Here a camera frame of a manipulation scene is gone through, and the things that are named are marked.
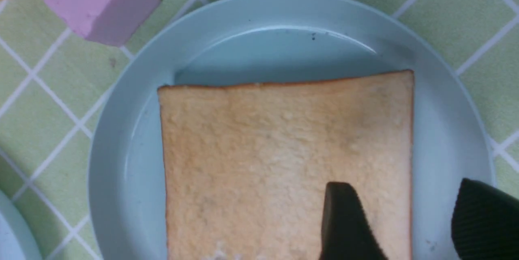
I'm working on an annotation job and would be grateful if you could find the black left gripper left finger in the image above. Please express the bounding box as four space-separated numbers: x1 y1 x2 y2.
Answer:
320 182 387 260

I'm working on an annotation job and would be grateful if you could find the light blue bread plate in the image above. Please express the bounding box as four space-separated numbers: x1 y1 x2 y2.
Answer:
0 192 42 260

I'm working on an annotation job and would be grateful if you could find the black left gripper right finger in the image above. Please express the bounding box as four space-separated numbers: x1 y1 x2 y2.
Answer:
451 178 519 260

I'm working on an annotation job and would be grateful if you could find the toast slice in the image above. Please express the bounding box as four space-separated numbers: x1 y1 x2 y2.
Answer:
157 70 414 260

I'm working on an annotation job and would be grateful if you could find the teal empty centre plate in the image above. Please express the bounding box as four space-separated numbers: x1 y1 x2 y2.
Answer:
88 0 495 260

